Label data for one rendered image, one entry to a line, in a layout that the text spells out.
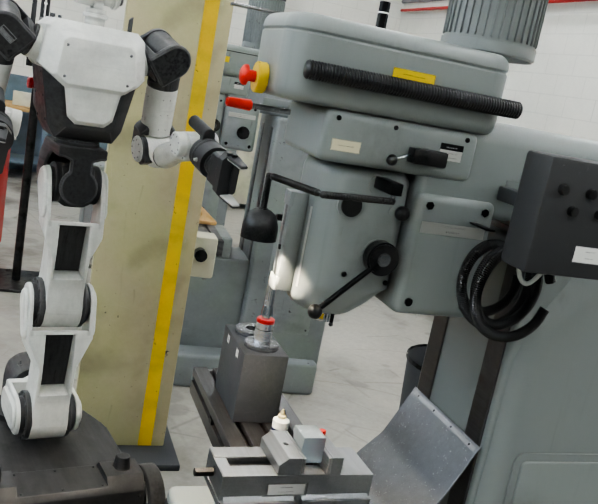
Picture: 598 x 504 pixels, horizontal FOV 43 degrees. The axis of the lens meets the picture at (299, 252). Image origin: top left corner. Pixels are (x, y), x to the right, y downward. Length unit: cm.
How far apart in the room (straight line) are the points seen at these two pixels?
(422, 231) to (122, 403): 226
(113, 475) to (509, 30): 155
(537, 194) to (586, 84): 643
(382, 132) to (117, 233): 198
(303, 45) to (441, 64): 28
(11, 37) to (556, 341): 148
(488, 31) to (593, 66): 619
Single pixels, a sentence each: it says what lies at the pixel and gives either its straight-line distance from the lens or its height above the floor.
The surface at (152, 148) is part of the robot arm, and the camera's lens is 227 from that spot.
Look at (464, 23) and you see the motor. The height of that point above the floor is 194.
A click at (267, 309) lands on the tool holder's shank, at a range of 195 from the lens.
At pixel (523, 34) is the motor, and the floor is 194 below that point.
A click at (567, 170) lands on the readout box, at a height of 170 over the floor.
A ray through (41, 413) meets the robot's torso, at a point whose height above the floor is 72.
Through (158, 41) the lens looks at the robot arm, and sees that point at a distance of 224.
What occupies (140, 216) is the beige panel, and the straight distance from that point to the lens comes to 329.
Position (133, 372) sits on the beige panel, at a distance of 351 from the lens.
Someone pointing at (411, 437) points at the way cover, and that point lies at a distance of 196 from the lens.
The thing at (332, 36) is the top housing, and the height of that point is 185.
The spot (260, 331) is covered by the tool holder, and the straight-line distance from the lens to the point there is 196.
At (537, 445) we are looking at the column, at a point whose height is 109.
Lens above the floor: 177
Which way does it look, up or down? 12 degrees down
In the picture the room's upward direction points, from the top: 11 degrees clockwise
